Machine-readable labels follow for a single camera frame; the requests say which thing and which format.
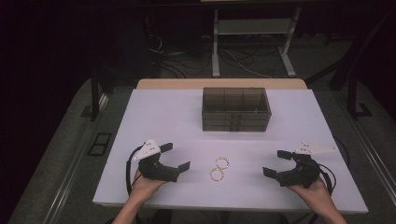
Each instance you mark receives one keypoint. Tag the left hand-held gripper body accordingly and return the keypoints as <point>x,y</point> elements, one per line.
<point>155,169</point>

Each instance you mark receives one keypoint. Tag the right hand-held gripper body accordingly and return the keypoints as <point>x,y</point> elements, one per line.
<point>302,175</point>

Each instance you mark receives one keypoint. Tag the smoky transparent jewelry box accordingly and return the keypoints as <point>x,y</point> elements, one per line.
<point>236,107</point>

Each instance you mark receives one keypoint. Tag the person's left hand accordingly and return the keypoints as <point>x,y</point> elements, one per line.
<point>143,186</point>

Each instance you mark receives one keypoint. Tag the person's right hand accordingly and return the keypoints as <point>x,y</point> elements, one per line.
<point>316,194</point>

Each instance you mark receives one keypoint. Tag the black floor outlet cover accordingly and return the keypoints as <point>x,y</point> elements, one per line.
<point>99,143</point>

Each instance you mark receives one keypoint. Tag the light wooden table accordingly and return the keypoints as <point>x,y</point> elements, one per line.
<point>218,84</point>

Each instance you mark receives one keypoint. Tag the black metal stand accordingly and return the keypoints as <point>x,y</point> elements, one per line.
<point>95,99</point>
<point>353,99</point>

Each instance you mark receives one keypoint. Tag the aluminium floor rail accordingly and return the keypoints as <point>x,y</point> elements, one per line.
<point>373,161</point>
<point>73,177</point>

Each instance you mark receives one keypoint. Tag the grey metal desk frame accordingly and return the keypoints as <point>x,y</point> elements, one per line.
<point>253,26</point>

